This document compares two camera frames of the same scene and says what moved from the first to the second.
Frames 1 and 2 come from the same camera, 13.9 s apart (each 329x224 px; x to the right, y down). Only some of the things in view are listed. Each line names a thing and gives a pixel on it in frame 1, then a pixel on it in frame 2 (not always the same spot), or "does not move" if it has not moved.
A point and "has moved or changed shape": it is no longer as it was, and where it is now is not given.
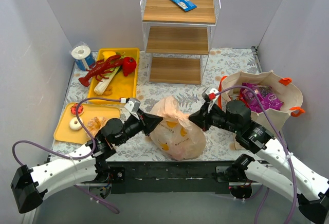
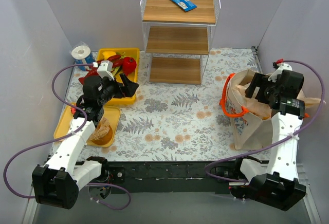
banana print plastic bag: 176,135 -> 263,109
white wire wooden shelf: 178,43 does not move
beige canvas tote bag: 281,98 has moved or changed shape
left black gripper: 145,123 -> 121,88
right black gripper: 204,117 -> 259,88
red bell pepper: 129,65 does not move
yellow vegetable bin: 123,87 does not move
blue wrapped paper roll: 84,58 does not move
